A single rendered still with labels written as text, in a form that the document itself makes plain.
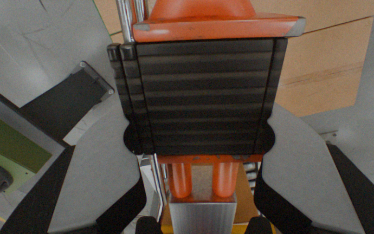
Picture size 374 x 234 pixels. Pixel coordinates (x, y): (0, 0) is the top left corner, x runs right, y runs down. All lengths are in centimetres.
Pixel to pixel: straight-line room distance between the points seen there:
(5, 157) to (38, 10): 102
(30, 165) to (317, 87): 126
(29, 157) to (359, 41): 141
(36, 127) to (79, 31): 81
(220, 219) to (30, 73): 179
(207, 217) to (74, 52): 149
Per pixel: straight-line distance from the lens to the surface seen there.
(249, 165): 118
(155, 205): 161
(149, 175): 115
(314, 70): 96
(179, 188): 17
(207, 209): 18
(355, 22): 99
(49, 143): 95
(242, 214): 83
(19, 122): 96
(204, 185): 18
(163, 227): 54
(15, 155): 95
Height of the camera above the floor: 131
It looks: 57 degrees down
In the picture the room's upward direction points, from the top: 178 degrees counter-clockwise
